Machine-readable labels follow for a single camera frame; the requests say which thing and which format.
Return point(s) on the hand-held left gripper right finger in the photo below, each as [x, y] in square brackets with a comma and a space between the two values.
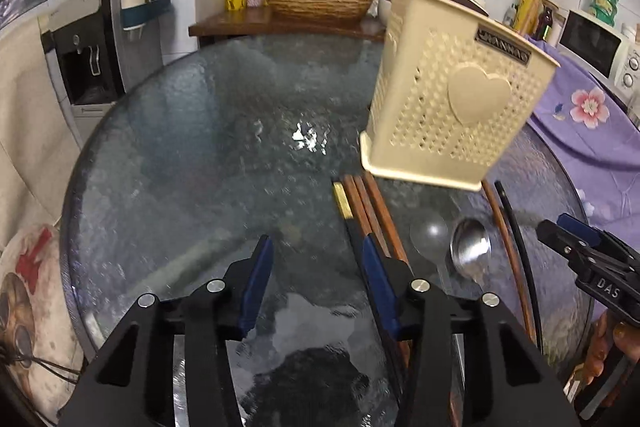
[377, 282]

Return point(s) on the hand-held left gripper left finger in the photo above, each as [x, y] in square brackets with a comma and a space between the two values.
[257, 277]

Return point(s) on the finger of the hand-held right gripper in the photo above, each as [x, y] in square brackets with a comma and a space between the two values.
[562, 239]
[575, 225]

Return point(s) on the plain black chopstick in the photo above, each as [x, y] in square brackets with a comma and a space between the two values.
[520, 242]

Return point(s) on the brown wooden chopstick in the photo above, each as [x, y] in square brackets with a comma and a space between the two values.
[382, 212]
[356, 207]
[368, 208]
[505, 237]

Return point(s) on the clear plastic spoon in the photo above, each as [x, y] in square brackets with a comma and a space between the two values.
[427, 237]

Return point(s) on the black chopstick gold band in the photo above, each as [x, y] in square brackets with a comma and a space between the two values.
[342, 202]

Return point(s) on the metal spoon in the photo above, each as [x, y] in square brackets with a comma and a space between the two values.
[470, 249]

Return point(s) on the cream perforated utensil basket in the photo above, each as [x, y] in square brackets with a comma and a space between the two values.
[425, 107]

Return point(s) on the person's right hand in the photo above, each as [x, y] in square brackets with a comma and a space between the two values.
[622, 337]

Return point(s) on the purple floral cloth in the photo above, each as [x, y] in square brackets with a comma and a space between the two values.
[590, 142]

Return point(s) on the white microwave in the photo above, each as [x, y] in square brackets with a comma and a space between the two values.
[595, 42]

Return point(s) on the dark glass bottle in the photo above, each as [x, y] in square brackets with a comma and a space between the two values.
[546, 24]

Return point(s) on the printed cushion red bow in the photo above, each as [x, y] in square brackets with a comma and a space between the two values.
[35, 297]

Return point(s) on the green stacked jars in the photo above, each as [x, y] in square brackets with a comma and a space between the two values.
[605, 2]

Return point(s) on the wooden counter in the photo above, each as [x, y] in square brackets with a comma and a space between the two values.
[235, 24]

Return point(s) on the beige cloth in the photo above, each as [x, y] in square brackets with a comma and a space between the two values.
[30, 132]

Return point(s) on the white pot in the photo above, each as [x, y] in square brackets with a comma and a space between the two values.
[385, 7]

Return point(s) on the white water dispenser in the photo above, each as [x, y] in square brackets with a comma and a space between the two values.
[85, 57]

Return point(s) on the teal wall holder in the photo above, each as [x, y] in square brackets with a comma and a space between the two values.
[150, 9]

